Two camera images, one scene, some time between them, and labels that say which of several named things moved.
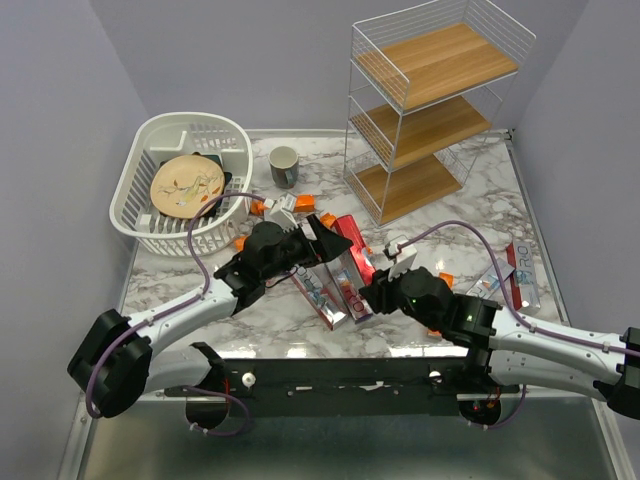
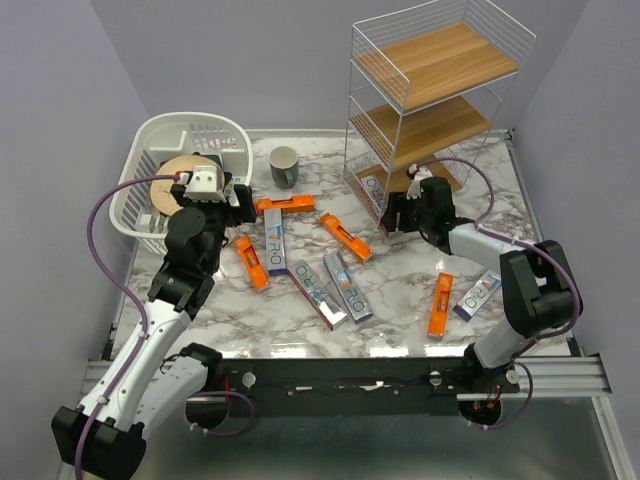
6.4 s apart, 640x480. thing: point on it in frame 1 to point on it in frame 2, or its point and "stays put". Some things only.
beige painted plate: x=182 y=185 stays put
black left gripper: x=329 y=246 to x=245 y=210
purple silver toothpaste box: x=491 y=279 stays put
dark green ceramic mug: x=284 y=162 stays put
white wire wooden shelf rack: x=425 y=85 stays put
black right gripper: x=376 y=292 to x=393 y=205
